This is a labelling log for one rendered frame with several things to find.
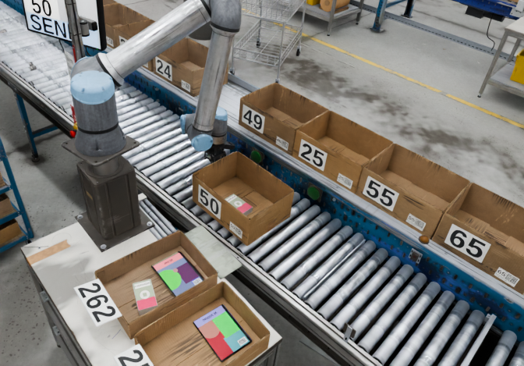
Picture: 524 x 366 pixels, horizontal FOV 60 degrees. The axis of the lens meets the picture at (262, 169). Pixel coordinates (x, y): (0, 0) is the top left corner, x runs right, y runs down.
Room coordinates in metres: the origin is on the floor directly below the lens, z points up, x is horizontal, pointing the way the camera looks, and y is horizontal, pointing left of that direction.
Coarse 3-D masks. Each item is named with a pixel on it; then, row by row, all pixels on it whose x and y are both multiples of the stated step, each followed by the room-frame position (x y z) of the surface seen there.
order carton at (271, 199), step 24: (216, 168) 1.72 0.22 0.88; (240, 168) 1.81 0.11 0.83; (216, 192) 1.68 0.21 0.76; (240, 192) 1.70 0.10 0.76; (264, 192) 1.69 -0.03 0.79; (288, 192) 1.60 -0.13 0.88; (240, 216) 1.39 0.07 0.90; (264, 216) 1.43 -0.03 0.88; (288, 216) 1.56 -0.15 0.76; (240, 240) 1.39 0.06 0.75
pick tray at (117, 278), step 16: (160, 240) 1.25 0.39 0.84; (176, 240) 1.30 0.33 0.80; (128, 256) 1.16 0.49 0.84; (144, 256) 1.20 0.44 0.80; (160, 256) 1.24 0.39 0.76; (192, 256) 1.25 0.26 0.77; (96, 272) 1.06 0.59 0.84; (112, 272) 1.11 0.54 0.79; (128, 272) 1.14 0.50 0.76; (144, 272) 1.15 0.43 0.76; (208, 272) 1.16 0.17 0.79; (112, 288) 1.06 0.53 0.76; (128, 288) 1.07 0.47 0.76; (160, 288) 1.08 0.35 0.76; (192, 288) 1.03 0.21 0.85; (208, 288) 1.09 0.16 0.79; (128, 304) 0.99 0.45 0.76; (160, 304) 1.01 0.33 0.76; (176, 304) 0.99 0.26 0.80; (128, 320) 0.93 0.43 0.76; (144, 320) 0.90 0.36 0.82
